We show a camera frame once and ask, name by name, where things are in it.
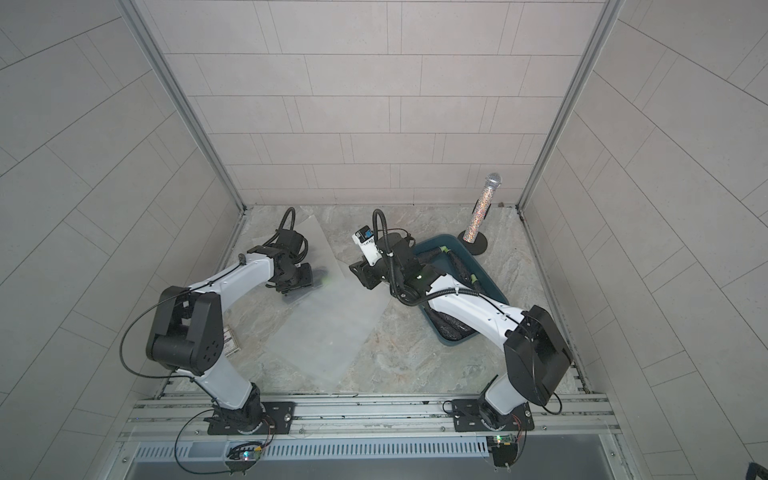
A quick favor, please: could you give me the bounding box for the clear zip-top bag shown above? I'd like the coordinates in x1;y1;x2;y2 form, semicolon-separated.
266;275;390;389
247;207;343;302

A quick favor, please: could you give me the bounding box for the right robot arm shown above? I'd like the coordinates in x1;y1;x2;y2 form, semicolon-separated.
350;226;572;423

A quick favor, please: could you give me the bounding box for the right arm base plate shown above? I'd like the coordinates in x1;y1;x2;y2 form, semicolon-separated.
442;399;535;432

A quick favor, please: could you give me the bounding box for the aluminium mounting rail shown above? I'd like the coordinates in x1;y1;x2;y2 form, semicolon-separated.
117;393;621;441

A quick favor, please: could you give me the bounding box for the controller board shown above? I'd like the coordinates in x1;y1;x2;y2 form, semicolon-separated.
225;441;265;472
486;435;521;468

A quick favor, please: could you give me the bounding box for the left controller board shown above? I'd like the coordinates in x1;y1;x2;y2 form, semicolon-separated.
225;441;265;472

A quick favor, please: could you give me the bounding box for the small printed card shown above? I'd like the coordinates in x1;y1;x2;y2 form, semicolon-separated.
223;326;240;356

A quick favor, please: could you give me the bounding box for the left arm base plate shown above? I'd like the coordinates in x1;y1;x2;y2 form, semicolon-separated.
203;402;296;435

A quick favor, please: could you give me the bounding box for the right controller board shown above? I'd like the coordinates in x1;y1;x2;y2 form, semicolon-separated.
486;435;521;468

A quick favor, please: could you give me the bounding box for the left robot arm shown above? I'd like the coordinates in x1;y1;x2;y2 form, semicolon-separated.
146;228;313;433

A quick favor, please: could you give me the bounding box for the teal plastic bin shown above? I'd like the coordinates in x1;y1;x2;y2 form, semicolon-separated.
413;234;508;346

